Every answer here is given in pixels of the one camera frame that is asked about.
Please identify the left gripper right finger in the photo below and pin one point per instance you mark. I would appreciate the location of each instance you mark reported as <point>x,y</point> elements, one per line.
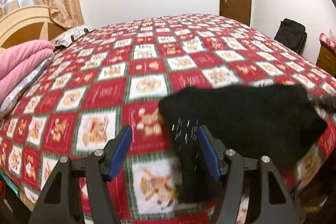
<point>226,167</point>

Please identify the cream wooden headboard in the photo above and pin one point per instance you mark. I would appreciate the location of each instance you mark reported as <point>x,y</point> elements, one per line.
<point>26,24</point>

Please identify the black folding chair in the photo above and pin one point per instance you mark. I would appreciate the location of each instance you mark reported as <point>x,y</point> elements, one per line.
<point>292,35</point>

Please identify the red patchwork bedspread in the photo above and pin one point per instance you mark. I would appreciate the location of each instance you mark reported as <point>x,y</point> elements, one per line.
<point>116,76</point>

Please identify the black pants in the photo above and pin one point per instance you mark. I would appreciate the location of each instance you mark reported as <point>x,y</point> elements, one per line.
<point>276,120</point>

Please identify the grey patterned pillow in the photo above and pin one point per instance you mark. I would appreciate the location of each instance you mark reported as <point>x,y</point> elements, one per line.
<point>8,104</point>

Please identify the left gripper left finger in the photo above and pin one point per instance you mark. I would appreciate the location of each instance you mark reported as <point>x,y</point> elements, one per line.
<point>101,167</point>

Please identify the pink folded blanket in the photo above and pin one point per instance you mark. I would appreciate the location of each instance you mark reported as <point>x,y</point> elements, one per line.
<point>20,60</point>

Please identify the white patterned pillow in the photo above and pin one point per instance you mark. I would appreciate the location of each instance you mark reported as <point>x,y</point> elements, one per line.
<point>69,36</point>

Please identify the brown wooden dresser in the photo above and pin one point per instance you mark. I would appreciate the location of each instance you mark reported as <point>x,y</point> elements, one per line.
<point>326,60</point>

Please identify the red cloth on dresser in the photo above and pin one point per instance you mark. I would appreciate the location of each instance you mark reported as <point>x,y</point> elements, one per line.
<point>327,43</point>

